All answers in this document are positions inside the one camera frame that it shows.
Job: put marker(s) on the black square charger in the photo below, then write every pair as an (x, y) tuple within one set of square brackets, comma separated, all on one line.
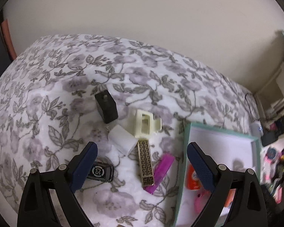
[(268, 138)]

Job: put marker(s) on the black power adapter cube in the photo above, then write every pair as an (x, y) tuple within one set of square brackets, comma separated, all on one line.
[(106, 106)]

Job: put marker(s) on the cream plastic hair claw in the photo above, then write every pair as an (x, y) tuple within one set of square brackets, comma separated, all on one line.
[(142, 124)]

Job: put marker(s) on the cream shelf unit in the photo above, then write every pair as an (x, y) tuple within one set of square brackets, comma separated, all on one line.
[(270, 97)]

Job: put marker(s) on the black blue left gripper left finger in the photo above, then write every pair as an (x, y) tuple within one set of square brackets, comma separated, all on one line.
[(36, 206)]

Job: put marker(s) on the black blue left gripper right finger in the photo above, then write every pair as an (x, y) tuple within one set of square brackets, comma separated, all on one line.
[(248, 206)]

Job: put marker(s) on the floral white grey blanket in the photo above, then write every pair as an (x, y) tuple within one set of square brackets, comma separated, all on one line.
[(48, 114)]

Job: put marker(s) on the orange lion bottle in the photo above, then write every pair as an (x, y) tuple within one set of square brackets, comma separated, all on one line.
[(192, 180)]

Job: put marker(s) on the white power bank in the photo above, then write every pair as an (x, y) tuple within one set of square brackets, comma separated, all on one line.
[(256, 129)]

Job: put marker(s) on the purple folding comb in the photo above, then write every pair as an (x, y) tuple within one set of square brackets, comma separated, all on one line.
[(160, 172)]

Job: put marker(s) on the gold patterned hair clip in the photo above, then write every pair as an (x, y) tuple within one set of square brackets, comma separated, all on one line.
[(145, 163)]

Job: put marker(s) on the pink puppy toy figure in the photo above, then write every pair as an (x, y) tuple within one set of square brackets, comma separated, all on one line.
[(201, 200)]

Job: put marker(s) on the teal white cardboard box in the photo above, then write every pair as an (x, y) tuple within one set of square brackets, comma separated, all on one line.
[(237, 151)]

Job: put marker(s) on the white usb charger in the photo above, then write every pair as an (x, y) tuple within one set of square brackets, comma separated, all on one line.
[(122, 140)]

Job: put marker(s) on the black toy car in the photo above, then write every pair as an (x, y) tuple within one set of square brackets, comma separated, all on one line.
[(103, 172)]

